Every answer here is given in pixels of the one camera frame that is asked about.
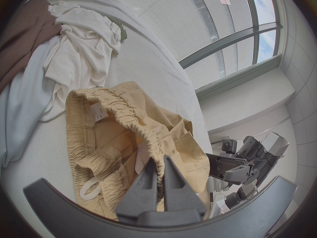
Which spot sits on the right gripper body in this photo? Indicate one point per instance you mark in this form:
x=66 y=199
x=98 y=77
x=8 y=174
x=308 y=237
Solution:
x=253 y=171

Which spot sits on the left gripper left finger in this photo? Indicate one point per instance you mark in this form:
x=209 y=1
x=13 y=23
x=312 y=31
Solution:
x=142 y=194

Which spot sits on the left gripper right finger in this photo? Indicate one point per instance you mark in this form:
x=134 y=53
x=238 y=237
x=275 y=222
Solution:
x=178 y=194

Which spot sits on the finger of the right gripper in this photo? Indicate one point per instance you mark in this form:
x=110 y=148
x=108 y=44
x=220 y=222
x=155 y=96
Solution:
x=236 y=176
x=215 y=164

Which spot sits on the tan shorts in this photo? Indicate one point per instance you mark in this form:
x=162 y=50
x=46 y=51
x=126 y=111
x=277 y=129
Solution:
x=118 y=132

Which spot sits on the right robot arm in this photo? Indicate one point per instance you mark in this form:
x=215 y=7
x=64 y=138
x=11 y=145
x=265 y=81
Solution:
x=252 y=147

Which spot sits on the bed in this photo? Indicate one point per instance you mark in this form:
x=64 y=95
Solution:
x=153 y=66

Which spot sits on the window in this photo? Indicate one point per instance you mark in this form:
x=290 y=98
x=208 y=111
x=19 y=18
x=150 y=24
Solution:
x=198 y=33

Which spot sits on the white garment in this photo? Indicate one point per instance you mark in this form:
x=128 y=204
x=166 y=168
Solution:
x=81 y=53

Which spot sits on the pale blue garment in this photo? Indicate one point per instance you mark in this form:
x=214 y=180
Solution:
x=27 y=88

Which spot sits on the green garment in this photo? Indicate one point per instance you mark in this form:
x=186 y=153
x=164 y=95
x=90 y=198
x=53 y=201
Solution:
x=123 y=35

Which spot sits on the brown garment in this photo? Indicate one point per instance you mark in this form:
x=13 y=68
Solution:
x=22 y=38

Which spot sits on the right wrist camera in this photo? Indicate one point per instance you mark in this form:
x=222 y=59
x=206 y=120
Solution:
x=227 y=145

